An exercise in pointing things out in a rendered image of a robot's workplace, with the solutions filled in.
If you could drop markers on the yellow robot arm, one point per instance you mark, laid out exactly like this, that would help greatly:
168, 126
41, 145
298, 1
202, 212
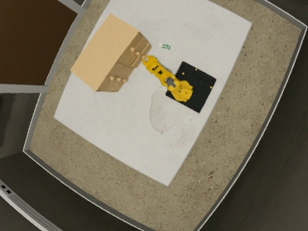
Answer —
172, 83

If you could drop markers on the white eraser with green sleeve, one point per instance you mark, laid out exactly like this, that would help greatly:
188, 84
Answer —
164, 46

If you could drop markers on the tan wooden chest of drawers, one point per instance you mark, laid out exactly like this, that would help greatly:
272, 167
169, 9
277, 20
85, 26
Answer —
103, 51

